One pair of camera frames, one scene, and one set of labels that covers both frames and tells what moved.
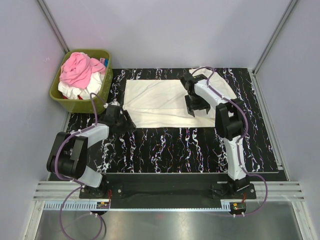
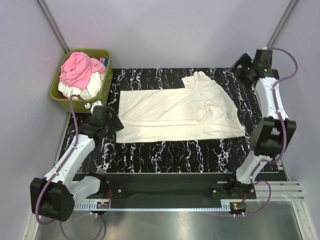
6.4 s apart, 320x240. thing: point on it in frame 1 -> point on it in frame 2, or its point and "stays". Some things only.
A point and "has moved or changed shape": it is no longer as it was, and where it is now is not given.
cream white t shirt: (161, 103) has moved or changed shape
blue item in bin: (106, 61) stays
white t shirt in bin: (71, 90) stays
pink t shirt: (77, 68) stays
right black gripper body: (195, 102) -> (247, 65)
